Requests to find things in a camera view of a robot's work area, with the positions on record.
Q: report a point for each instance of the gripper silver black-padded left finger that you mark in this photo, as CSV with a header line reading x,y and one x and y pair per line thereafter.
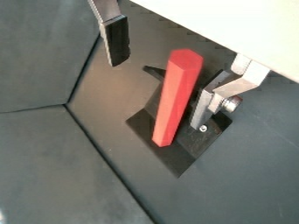
x,y
113,30

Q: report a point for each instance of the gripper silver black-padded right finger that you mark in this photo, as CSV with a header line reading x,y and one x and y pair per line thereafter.
x,y
220,93

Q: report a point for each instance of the red hexagonal prism peg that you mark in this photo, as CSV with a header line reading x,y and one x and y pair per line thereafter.
x,y
182,73

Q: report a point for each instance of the black curved peg stand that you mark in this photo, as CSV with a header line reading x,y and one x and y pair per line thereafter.
x,y
190,142

